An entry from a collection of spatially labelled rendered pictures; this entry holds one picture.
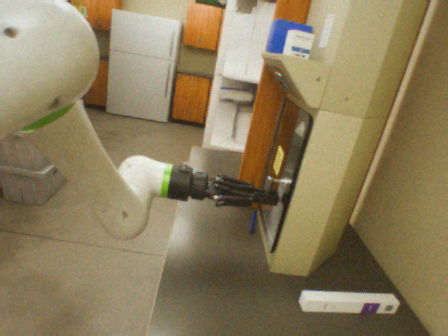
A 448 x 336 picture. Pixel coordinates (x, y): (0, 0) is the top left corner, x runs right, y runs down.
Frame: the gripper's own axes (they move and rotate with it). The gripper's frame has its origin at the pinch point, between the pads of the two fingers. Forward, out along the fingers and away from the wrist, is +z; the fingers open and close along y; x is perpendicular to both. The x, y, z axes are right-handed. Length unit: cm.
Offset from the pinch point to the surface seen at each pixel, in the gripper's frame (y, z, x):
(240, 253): -2.0, -2.6, 20.4
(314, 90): -2.1, 3.1, -31.0
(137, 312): 41, -41, 121
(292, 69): -1.6, -2.9, -34.4
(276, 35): 19.4, -4.5, -39.1
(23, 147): 139, -157, 81
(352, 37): -0.5, 8.0, -43.3
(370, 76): -1.4, 14.7, -36.4
